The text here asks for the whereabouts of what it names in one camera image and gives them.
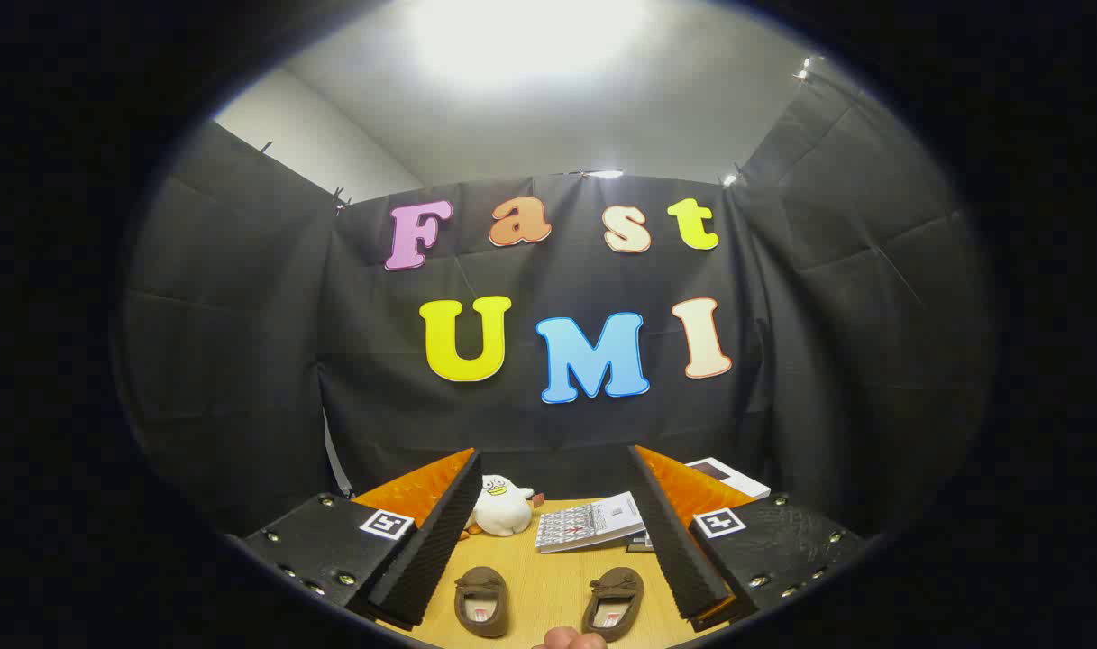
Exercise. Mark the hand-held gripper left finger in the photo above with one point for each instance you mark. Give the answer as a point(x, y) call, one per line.
point(431, 559)

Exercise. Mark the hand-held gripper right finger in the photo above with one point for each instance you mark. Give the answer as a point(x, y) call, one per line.
point(683, 559)

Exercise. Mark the brown fuzzy shoe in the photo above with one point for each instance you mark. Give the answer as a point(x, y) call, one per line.
point(480, 586)
point(618, 586)

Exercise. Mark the white duck plush toy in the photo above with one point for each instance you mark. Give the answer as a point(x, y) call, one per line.
point(503, 514)

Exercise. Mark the white portrait cover book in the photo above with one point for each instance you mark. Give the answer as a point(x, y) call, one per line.
point(737, 482)

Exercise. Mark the grey patterned cover book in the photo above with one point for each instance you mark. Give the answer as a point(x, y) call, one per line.
point(589, 523)

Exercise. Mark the ceiling light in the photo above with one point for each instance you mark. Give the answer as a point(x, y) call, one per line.
point(525, 36)

